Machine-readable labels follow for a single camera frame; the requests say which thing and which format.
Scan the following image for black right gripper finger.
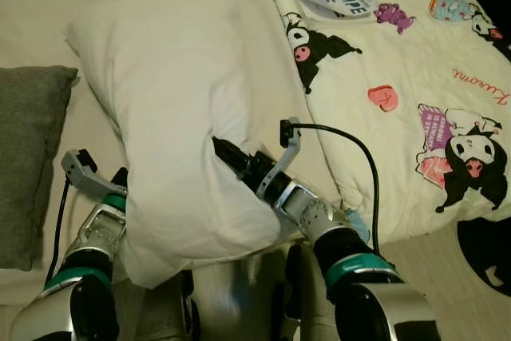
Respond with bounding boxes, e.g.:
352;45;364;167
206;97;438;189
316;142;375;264
212;137;244;170

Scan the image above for white pillow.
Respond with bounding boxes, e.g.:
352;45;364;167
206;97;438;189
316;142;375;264
64;0;320;290

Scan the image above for grey cushion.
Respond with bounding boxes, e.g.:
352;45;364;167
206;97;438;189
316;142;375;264
0;65;79;272

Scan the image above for round black fan base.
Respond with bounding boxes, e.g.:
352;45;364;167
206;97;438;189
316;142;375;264
457;217;511;298

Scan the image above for silver black robot legs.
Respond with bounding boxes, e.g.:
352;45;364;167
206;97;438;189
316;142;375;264
132;244;340;341

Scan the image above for cream cartoon print blanket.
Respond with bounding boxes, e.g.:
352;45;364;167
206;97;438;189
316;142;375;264
262;0;511;246

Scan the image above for cream bed sheet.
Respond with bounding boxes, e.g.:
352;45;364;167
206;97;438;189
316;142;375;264
0;0;344;310

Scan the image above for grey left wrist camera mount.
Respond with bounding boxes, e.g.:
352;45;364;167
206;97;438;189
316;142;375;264
62;149;121;202

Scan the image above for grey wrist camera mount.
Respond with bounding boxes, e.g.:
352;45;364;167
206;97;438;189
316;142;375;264
257;117;304;198
62;149;121;202

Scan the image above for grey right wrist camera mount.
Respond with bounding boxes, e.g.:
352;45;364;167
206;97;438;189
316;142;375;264
257;117;304;198

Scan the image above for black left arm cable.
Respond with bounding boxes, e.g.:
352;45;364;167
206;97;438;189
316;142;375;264
46;180;73;280

